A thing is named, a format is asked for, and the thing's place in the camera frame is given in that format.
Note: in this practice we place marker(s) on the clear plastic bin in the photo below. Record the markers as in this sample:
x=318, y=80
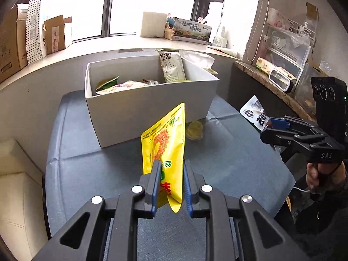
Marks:
x=306, y=87

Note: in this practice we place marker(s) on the plain white box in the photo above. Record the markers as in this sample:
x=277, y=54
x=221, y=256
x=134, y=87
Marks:
x=152, y=24

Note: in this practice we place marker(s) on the white plastic bottle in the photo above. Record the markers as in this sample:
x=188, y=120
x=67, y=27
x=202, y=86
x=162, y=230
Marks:
x=219, y=39

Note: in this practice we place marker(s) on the long printed box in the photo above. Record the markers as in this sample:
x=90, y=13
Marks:
x=193, y=31

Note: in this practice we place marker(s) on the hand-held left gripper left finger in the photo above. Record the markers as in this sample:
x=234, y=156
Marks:
x=155, y=185

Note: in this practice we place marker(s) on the small brown snack packet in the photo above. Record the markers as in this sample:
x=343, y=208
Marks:
x=151, y=81

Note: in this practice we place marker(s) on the polka dot paper bag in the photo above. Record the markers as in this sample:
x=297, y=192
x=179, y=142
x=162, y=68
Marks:
x=34, y=30

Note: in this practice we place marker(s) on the white black snack packet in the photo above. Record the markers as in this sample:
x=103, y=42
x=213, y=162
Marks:
x=254, y=111

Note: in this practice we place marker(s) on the white storage box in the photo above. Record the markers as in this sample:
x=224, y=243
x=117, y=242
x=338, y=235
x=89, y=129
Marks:
x=152, y=108

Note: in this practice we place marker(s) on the large closed cardboard box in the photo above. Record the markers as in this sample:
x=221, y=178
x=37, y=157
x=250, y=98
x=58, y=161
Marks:
x=11, y=46

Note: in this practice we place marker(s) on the white green snack bag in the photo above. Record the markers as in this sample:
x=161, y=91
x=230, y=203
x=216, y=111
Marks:
x=171, y=65

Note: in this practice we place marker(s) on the white black desk clock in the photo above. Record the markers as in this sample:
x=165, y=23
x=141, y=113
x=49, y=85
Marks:
x=281, y=79

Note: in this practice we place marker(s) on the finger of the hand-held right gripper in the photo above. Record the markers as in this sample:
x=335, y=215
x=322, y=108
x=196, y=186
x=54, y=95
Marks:
x=280, y=123
x=285, y=140

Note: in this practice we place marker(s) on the yellow snack packet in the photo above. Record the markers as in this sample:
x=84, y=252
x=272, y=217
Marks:
x=165, y=146

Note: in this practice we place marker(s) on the white tube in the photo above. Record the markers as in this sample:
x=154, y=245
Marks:
x=225, y=52

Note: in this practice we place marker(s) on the small cardboard box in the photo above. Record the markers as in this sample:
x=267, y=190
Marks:
x=210, y=71

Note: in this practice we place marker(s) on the open cardboard box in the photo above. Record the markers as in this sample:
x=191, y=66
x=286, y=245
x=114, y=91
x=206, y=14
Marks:
x=57, y=35

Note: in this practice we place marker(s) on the small items holder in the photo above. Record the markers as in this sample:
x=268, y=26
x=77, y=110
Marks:
x=169, y=30

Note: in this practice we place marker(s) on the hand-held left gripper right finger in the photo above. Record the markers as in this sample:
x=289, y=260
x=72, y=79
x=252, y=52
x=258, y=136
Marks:
x=188, y=187

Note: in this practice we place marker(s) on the clear acrylic organizer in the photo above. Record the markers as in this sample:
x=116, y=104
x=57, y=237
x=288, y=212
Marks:
x=288, y=43

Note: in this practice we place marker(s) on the person's right hand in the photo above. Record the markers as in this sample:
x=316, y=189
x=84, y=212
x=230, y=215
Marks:
x=312, y=175

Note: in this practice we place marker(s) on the tissue pack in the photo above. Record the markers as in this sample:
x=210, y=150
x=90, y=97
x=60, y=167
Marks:
x=264, y=64

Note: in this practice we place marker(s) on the yellow jelly cup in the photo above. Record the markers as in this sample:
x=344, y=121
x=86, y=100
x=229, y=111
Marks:
x=194, y=130

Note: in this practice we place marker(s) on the person's right forearm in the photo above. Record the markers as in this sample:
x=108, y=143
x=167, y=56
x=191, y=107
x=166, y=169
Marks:
x=323, y=228

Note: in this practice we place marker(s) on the clear plastic bag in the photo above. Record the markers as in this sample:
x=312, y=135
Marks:
x=197, y=59

